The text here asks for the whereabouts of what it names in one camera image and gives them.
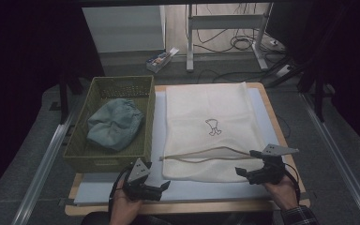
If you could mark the white metal desk frame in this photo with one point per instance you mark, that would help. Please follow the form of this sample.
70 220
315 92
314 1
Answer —
225 22

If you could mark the aluminium floor rail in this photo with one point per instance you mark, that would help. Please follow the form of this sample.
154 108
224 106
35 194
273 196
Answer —
40 170
340 159

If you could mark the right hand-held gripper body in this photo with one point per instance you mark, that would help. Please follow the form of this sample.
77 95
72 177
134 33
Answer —
270 172

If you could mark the person's right hand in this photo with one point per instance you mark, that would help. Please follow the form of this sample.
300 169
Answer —
284 193

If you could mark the black metal stand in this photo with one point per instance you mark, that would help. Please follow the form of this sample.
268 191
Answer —
64 103
318 100

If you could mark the green woven basket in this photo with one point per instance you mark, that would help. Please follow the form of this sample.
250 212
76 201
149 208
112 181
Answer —
122 86

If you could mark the blue denim pants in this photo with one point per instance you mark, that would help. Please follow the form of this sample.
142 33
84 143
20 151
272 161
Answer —
114 125

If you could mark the white cabinet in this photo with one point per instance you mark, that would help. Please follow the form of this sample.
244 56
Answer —
123 28

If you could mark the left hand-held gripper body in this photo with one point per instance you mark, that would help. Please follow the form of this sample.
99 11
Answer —
139 173

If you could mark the person's dark clothing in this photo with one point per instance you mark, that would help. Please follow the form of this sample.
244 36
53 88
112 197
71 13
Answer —
200 220

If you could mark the white power strip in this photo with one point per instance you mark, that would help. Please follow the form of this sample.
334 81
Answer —
283 70

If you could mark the person's left hand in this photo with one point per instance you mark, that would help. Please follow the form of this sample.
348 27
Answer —
122 209

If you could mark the small colourful cardboard box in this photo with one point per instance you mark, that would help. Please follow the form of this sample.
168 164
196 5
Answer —
159 61

